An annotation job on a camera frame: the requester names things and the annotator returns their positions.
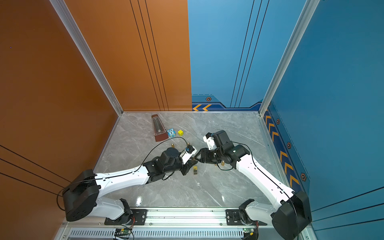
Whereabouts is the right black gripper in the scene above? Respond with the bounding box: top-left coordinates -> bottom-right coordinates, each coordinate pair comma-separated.
193,147 -> 225,164

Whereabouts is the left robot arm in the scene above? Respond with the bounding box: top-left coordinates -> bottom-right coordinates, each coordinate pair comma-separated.
62,145 -> 198,224

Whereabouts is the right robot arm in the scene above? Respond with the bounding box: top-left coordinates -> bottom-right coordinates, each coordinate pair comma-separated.
195,130 -> 312,240

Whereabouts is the blue owl toy cube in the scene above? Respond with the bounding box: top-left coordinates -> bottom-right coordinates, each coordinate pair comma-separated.
167,129 -> 176,138

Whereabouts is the dark red metronome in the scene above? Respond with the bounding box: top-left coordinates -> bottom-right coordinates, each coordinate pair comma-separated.
151,114 -> 169,142

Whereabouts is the right green circuit board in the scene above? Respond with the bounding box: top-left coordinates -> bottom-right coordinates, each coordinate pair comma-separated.
242,229 -> 259,240

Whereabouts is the green circuit board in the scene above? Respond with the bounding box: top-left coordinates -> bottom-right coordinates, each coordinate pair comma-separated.
242,229 -> 259,240
114,228 -> 135,240

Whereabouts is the left green circuit board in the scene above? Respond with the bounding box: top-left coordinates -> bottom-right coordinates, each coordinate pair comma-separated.
114,228 -> 135,240

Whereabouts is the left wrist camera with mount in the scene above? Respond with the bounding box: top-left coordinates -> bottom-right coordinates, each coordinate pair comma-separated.
180,145 -> 195,165

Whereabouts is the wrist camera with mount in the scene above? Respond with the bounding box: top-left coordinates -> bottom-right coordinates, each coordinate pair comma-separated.
203,133 -> 217,150
180,145 -> 195,165

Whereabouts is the left camera black cable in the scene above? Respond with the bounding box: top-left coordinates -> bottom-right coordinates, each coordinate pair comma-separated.
56,136 -> 190,211

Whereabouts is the camera black cable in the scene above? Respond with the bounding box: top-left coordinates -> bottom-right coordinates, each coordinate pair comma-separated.
56,136 -> 190,211
215,140 -> 301,240

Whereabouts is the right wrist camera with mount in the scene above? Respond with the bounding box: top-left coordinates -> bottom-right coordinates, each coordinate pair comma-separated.
203,133 -> 217,150

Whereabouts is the right camera black cable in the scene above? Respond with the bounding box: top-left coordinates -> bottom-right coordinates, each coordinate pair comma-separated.
215,140 -> 301,240

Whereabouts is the front aluminium rail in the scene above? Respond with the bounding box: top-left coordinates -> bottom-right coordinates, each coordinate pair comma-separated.
53,206 -> 318,240

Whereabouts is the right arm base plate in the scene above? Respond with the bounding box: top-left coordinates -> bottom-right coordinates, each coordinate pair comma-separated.
226,209 -> 267,226

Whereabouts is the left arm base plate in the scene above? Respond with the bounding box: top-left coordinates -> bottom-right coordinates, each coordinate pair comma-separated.
104,209 -> 148,226

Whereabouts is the right aluminium corner post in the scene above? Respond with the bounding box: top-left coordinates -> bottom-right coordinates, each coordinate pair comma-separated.
259,0 -> 320,117

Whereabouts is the aluminium corner post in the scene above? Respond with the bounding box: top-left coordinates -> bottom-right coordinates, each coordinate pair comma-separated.
259,0 -> 320,117
50,0 -> 124,117

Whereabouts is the left aluminium corner post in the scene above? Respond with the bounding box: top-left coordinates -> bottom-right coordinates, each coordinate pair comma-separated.
50,0 -> 124,117

